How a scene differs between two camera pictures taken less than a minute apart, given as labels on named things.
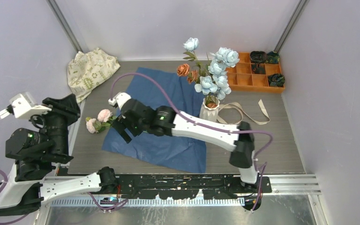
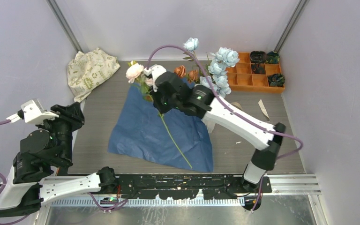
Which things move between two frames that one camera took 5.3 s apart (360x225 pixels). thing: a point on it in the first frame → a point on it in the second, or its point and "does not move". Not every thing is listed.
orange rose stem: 183,69 does not move
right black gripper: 121,123 → 161,109
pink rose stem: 99,126 → 135,74
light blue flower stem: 215,81 does not move
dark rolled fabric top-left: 258,56 does not move
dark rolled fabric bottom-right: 276,80 does not move
